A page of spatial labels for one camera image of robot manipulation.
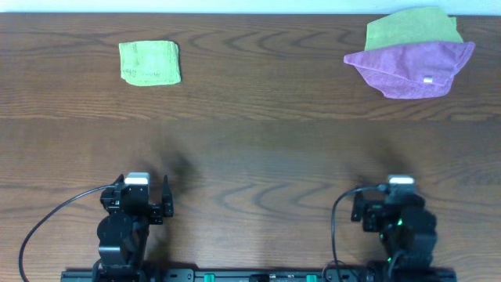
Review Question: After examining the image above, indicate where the folded light green cloth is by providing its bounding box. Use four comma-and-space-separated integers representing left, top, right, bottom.
118, 41, 182, 87

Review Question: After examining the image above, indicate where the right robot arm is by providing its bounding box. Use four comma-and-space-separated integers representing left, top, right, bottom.
351, 190, 437, 281

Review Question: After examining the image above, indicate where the unfolded green cloth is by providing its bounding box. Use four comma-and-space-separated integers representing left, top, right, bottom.
365, 7, 463, 51

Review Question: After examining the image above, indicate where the purple microfibre cloth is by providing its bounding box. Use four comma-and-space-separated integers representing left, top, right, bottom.
344, 42, 475, 99

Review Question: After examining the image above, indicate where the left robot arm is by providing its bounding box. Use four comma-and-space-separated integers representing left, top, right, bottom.
91, 172, 174, 282

